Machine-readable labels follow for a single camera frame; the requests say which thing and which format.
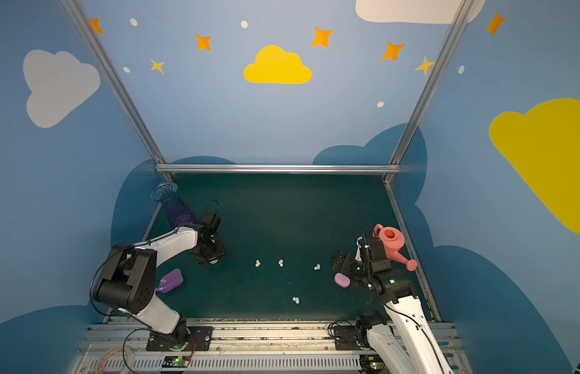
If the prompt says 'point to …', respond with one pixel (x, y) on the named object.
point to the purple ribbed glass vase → (167, 193)
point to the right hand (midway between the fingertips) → (345, 261)
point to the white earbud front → (296, 299)
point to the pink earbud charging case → (341, 280)
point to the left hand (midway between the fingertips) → (223, 255)
